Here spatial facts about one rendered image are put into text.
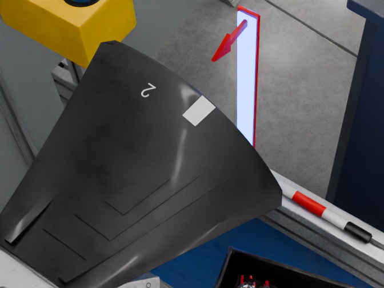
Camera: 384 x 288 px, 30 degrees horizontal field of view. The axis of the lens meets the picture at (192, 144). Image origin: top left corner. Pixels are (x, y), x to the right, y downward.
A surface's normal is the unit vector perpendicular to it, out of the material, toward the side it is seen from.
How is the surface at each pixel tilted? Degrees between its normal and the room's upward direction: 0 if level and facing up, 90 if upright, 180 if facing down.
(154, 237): 17
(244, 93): 90
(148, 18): 90
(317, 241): 90
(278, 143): 0
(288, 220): 90
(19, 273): 7
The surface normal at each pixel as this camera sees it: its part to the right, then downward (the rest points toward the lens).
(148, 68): 0.20, -0.43
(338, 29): -0.05, -0.53
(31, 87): 0.81, 0.47
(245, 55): -0.57, 0.71
